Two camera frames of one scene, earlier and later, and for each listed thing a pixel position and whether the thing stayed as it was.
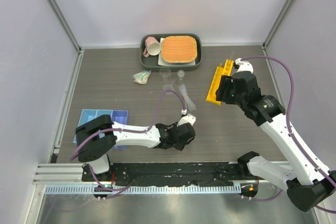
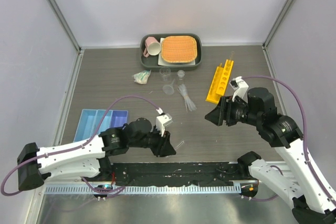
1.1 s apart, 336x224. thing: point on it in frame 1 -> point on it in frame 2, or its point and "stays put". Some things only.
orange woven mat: (179, 49) stays put
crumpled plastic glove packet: (142, 77) stays put
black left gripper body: (179, 145) -> (153, 140)
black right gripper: (226, 84) -> (223, 111)
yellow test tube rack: (220, 71) stays put
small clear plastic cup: (165, 71) stays put
